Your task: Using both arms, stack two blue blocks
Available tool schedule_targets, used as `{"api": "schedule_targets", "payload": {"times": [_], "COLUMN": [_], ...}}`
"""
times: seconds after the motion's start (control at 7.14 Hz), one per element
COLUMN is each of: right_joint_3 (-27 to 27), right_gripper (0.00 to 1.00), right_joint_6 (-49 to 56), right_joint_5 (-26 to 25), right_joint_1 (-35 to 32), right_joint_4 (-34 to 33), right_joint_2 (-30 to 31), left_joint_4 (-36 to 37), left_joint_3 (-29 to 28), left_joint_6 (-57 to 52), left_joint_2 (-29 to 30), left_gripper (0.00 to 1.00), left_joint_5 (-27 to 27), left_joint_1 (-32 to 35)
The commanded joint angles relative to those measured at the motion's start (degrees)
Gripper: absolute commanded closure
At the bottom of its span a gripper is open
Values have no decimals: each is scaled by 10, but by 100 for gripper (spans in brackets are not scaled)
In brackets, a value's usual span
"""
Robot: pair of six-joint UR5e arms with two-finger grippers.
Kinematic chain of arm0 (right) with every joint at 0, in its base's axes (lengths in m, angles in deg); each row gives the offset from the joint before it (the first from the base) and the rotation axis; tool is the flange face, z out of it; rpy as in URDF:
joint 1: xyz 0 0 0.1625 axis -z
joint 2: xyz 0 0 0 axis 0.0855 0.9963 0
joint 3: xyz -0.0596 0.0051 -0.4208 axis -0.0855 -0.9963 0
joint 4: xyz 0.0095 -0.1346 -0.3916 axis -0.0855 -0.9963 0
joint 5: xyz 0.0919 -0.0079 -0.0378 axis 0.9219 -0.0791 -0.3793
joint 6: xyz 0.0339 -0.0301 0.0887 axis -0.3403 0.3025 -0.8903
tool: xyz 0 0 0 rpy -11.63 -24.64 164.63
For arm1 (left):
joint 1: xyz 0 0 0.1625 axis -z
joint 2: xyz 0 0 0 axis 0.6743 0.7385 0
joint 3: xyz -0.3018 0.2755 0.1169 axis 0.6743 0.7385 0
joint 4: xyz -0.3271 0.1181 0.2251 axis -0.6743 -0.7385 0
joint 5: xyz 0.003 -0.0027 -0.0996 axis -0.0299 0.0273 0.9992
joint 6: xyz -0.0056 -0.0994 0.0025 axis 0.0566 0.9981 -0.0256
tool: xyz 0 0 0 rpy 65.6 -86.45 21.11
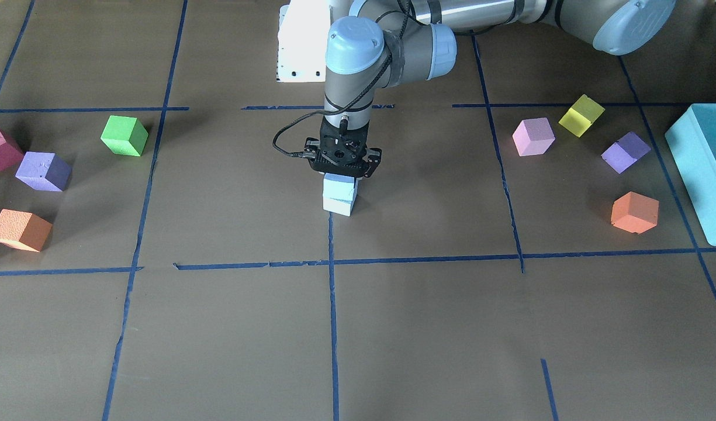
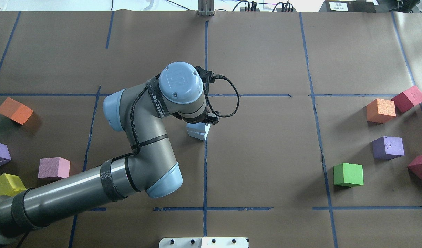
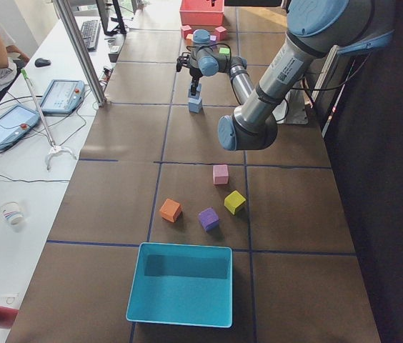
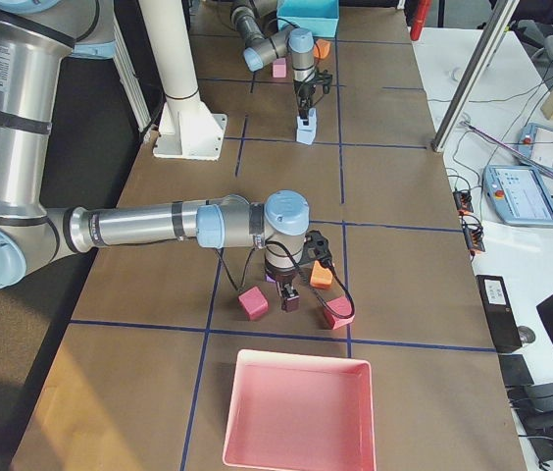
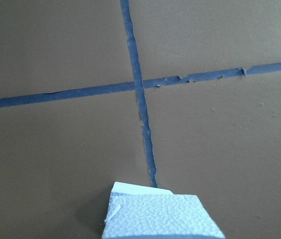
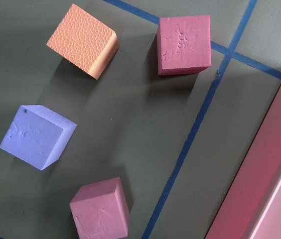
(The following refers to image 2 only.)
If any green foam block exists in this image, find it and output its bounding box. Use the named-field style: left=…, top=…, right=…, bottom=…
left=333, top=162, right=364, bottom=187

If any light blue foam block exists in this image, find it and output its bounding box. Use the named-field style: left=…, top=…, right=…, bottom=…
left=187, top=122, right=211, bottom=134
left=187, top=123, right=211, bottom=141

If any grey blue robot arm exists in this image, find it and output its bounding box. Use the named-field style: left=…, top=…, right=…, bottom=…
left=0, top=62, right=226, bottom=247

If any pink foam block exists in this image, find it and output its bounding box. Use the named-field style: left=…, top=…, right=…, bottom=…
left=37, top=157, right=71, bottom=179

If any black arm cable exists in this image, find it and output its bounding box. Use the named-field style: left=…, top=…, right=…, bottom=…
left=211, top=73, right=240, bottom=118

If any far crimson foam block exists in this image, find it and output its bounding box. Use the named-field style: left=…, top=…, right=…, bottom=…
left=391, top=86, right=422, bottom=113

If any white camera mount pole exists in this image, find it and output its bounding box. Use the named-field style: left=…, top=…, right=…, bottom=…
left=158, top=237, right=250, bottom=248

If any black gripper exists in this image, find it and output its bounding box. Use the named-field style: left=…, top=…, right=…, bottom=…
left=194, top=66, right=220, bottom=125

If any aluminium frame post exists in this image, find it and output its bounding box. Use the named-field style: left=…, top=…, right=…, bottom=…
left=197, top=0, right=215, bottom=16

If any far purple foam block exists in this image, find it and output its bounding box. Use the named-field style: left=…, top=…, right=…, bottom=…
left=371, top=136, right=405, bottom=160

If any yellow foam block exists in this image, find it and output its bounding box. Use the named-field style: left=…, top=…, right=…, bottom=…
left=0, top=173, right=27, bottom=197

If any far orange foam block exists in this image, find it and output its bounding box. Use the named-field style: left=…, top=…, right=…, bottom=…
left=366, top=98, right=397, bottom=124

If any orange foam block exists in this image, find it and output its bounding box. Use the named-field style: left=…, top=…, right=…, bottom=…
left=366, top=98, right=397, bottom=124
left=0, top=97, right=33, bottom=125

